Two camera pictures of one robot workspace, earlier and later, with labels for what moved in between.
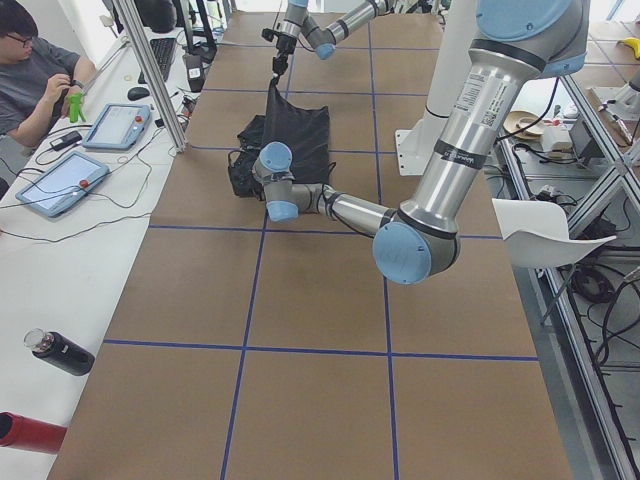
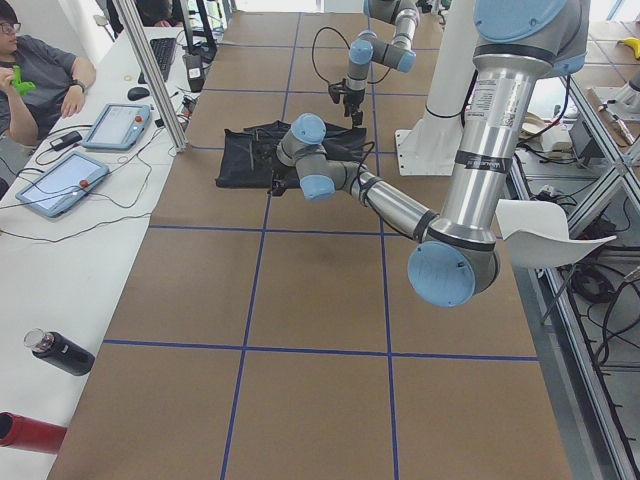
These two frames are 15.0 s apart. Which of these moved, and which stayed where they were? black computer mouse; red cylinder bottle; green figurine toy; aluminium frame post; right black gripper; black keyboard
Moved: green figurine toy; right black gripper
Stayed: black computer mouse; red cylinder bottle; black keyboard; aluminium frame post
